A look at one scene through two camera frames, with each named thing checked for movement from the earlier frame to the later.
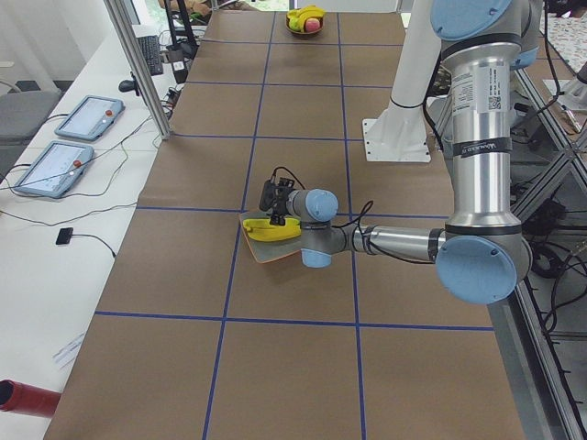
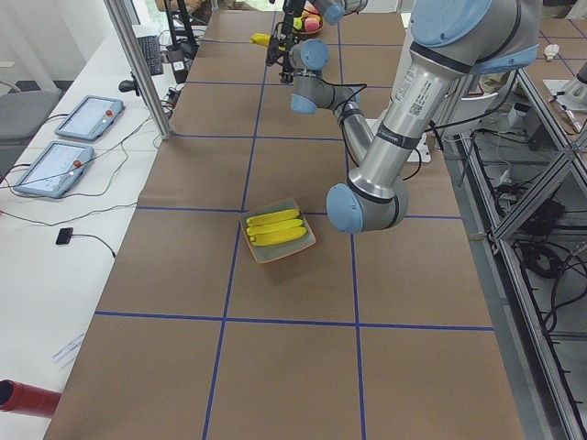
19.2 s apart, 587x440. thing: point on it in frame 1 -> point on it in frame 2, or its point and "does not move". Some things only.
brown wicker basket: [304, 31] does not move
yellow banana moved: [265, 223] does not move
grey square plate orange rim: [263, 249] does not move
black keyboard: [150, 47] does not move
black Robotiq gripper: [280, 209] -> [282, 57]
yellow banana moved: [273, 234] -> [273, 216]
